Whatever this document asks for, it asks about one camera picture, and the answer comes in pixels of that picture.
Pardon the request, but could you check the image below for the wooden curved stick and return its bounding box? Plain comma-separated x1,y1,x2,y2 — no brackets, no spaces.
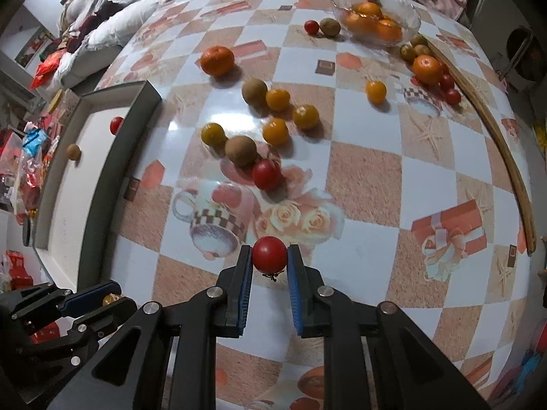
427,39,537,256

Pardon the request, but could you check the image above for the lone yellow cherry tomato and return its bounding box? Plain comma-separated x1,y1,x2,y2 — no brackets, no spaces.
365,81,387,105

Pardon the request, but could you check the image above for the brown longan in tray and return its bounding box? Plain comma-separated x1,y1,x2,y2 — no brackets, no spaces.
66,143,82,161

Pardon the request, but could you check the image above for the white shallow box tray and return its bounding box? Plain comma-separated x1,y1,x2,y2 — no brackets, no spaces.
32,81,161,291

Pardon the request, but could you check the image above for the snack bags pile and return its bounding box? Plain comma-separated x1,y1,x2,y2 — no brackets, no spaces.
1,49,79,224

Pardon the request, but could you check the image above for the brown longan on table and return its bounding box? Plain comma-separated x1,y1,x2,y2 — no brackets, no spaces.
224,135,258,167

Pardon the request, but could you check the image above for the yellow-green cherry tomato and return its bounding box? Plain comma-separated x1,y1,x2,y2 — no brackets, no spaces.
200,122,227,148

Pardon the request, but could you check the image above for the glass fruit bowl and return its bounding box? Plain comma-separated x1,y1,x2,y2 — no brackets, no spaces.
330,0,421,46

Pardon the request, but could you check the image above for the red cherry tomato on table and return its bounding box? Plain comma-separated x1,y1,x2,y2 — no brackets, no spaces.
251,159,282,191

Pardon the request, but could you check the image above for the orange tangerine near stick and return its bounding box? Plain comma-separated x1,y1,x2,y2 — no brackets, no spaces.
412,55,443,85

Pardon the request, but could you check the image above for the red tomato in tray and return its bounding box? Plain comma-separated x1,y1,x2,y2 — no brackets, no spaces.
109,117,124,135

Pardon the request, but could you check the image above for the brown longan near bowl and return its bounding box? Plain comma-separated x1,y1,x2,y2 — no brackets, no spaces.
319,18,341,38

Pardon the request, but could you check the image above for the red cherry tomato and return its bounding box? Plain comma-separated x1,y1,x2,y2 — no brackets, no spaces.
251,159,282,191
251,236,288,276
303,20,320,36

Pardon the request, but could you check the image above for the brown longan fruit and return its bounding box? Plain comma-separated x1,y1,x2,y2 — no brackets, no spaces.
241,78,268,107

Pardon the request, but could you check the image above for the large orange tangerine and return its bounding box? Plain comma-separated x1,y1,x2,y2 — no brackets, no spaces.
199,45,236,78

